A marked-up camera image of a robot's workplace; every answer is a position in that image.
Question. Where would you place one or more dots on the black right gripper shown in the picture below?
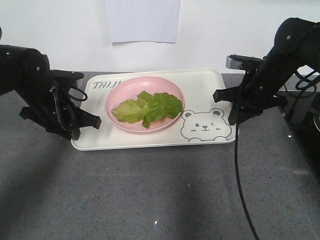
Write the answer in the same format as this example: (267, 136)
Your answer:
(259, 88)

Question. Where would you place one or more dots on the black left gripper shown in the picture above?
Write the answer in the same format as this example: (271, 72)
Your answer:
(50, 104)

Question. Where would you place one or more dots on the cream bear tray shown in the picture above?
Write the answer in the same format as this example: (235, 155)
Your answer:
(202, 121)

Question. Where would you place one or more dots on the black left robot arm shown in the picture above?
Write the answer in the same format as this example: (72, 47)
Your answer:
(19, 65)

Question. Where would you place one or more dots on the black gas stove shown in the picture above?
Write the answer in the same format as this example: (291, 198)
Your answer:
(302, 114)

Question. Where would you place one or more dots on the green lettuce leaf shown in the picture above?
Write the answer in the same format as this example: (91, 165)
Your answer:
(148, 108)

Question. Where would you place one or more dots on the white paper sheet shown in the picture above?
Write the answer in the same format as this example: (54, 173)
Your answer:
(143, 20)

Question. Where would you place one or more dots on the pink round plate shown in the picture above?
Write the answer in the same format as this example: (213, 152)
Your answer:
(129, 89)

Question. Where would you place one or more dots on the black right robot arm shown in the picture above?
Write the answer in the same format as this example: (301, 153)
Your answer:
(296, 44)

